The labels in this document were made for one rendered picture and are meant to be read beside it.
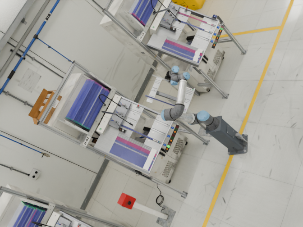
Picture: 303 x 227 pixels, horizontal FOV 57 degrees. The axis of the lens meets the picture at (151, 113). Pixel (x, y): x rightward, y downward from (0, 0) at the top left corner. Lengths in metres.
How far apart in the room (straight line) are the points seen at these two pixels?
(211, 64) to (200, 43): 0.61
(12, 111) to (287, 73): 3.72
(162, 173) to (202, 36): 1.84
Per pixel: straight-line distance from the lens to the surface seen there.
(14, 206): 3.36
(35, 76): 4.53
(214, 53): 4.29
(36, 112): 3.50
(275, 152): 3.33
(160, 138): 3.26
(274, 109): 3.58
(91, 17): 4.98
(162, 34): 3.75
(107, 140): 3.31
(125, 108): 3.31
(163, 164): 3.74
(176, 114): 2.66
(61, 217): 3.31
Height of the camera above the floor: 2.83
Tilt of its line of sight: 35 degrees down
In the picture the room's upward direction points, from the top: 55 degrees counter-clockwise
